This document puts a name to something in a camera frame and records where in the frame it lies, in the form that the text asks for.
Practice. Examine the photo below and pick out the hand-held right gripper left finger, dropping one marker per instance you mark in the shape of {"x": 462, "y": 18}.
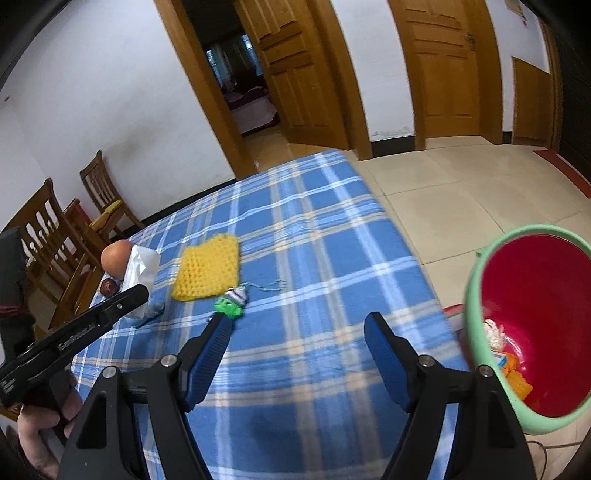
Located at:
{"x": 207, "y": 355}

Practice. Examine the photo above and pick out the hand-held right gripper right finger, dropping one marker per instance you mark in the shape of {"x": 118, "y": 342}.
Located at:
{"x": 385, "y": 355}

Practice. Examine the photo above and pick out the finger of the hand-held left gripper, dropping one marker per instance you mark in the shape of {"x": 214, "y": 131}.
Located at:
{"x": 83, "y": 330}
{"x": 152, "y": 311}

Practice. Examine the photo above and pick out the white medicine box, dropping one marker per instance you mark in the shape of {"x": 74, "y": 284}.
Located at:
{"x": 138, "y": 265}

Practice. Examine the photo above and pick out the small green striped toy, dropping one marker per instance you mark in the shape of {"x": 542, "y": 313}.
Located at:
{"x": 229, "y": 305}

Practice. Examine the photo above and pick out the yellow knitted cloth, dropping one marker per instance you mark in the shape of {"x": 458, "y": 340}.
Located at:
{"x": 207, "y": 267}
{"x": 519, "y": 383}

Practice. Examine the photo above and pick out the red bucket with green rim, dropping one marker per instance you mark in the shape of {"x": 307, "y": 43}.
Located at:
{"x": 531, "y": 286}

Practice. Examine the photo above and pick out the person's left hand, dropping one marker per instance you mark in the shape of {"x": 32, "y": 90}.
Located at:
{"x": 41, "y": 443}

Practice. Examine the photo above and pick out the large red date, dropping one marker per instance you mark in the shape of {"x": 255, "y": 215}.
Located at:
{"x": 110, "y": 287}

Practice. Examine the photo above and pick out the large wooden chair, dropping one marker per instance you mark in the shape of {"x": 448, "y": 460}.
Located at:
{"x": 51, "y": 249}

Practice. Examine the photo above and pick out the apple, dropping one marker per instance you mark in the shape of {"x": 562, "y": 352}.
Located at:
{"x": 115, "y": 258}

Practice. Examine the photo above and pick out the red plastic object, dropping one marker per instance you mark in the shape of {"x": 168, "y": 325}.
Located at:
{"x": 455, "y": 318}

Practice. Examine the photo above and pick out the light blue yarn thread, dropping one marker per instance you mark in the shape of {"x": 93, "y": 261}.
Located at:
{"x": 265, "y": 286}

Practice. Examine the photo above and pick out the yellow chair cushion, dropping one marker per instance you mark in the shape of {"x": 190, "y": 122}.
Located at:
{"x": 107, "y": 212}

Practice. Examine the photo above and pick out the small wooden chair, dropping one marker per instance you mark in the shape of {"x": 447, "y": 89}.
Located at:
{"x": 104, "y": 184}

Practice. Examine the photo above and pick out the blue plaid blanket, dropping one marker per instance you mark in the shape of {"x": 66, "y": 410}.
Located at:
{"x": 300, "y": 240}

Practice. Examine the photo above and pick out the bed with pink cover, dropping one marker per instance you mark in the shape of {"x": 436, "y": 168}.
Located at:
{"x": 254, "y": 110}

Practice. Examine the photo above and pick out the red doormat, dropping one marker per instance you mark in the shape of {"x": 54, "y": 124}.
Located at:
{"x": 565, "y": 170}

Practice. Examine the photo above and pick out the open wooden door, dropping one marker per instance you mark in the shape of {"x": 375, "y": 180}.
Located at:
{"x": 295, "y": 74}

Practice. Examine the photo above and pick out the closed wooden door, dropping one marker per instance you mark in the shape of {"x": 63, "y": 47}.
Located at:
{"x": 443, "y": 74}

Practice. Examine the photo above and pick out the small wooden cabinet door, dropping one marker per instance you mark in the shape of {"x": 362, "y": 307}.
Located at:
{"x": 531, "y": 101}

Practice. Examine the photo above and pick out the dark screen door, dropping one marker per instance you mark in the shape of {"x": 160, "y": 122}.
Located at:
{"x": 575, "y": 83}

